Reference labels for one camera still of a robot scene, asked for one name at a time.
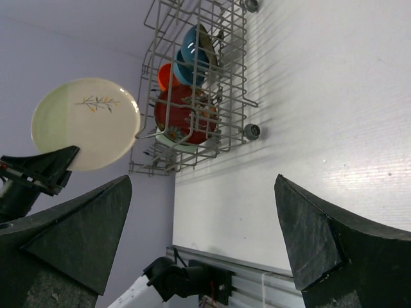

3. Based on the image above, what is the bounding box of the aluminium table rail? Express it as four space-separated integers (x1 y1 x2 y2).
166 246 305 307

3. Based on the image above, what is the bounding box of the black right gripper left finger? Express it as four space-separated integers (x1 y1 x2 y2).
1 175 132 307

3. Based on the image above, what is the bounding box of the red floral plate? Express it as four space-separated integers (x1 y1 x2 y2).
154 85 218 144

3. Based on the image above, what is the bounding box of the dark blue bowl beige inside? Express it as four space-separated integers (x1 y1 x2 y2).
180 24 218 69

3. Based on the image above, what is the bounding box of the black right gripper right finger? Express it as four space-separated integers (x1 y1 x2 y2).
274 175 410 307

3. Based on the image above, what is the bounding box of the orange bowl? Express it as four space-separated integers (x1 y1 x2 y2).
157 63 180 91

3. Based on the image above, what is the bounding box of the beige round plate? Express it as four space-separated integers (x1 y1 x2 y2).
31 78 141 171

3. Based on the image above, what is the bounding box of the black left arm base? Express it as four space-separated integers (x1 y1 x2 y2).
186 259 234 306

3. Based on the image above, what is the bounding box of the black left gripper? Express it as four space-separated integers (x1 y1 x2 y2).
1 146 80 221

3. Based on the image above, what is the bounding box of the green cup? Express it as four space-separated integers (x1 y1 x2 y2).
155 129 198 153

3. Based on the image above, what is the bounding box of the grey wire dish rack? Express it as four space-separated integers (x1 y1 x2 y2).
129 1 261 176

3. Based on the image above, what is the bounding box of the light blue bowl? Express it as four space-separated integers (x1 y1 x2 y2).
173 49 206 86

